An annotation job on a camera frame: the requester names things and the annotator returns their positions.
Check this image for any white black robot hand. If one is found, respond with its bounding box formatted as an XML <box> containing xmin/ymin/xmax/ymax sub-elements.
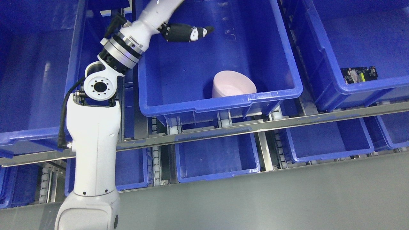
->
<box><xmin>132</xmin><ymin>0</ymin><xmax>215</xmax><ymax>43</ymax></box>

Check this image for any pink bowl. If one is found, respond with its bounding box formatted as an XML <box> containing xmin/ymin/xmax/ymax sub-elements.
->
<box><xmin>212</xmin><ymin>70</ymin><xmax>257</xmax><ymax>98</ymax></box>

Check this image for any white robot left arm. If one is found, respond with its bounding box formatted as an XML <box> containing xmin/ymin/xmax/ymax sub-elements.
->
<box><xmin>54</xmin><ymin>16</ymin><xmax>161</xmax><ymax>230</ymax></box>

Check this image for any blue lower bin middle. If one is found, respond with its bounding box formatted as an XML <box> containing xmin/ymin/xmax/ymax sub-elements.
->
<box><xmin>175</xmin><ymin>134</ymin><xmax>260</xmax><ymax>183</ymax></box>

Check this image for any metal shelf rack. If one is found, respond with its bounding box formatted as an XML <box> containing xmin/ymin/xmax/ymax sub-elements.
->
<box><xmin>0</xmin><ymin>0</ymin><xmax>409</xmax><ymax>205</ymax></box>

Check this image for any small circuit board item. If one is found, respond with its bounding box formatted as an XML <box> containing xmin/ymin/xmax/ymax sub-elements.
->
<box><xmin>340</xmin><ymin>66</ymin><xmax>378</xmax><ymax>85</ymax></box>

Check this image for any blue lower bin right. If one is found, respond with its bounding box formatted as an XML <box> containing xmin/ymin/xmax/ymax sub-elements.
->
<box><xmin>279</xmin><ymin>118</ymin><xmax>374</xmax><ymax>163</ymax></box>

